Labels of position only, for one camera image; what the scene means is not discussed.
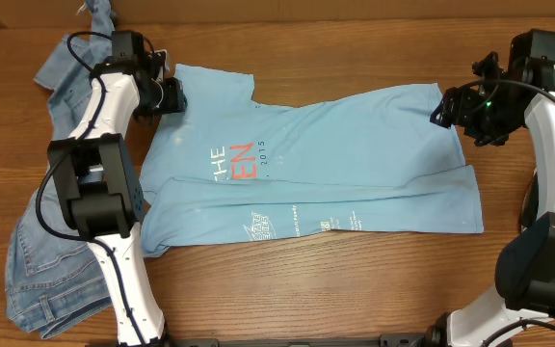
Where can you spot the brown cardboard backboard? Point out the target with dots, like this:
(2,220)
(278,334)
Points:
(16,14)

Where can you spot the blue denim jeans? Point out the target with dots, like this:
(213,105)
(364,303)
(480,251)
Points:
(52,284)

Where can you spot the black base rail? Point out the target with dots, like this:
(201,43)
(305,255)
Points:
(297,342)

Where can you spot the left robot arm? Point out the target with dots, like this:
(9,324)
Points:
(98,188)

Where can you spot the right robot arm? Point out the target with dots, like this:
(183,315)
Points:
(523,293)

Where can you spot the light blue t-shirt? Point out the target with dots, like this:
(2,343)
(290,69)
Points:
(231,170)

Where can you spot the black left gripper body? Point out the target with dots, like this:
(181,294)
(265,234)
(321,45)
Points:
(166,96)

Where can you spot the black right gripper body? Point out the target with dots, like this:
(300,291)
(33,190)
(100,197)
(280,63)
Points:
(454,108)

